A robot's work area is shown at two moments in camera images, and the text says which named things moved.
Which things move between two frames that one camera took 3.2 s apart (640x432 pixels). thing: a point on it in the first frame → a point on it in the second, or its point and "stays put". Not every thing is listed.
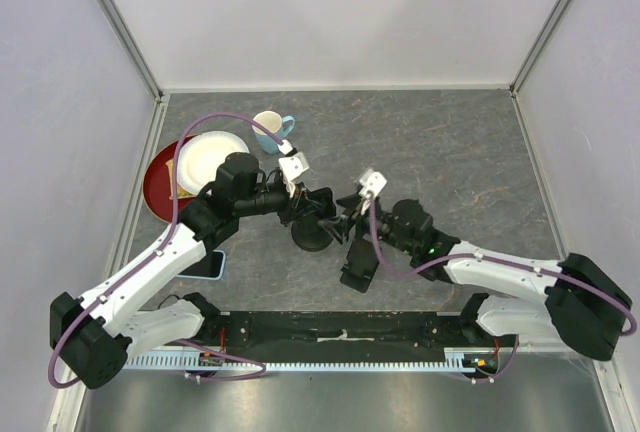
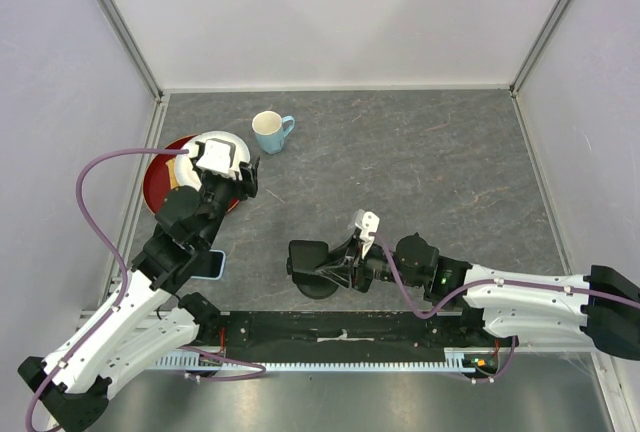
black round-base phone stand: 309,235 → 313,285
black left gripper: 289,213 → 249,185
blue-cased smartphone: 211,267 stays put
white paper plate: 202,154 stays put
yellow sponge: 181,193 stays put
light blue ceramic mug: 274,122 stays put
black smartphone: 319,203 → 305,255
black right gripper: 351,202 → 346,262
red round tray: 157,183 stays put
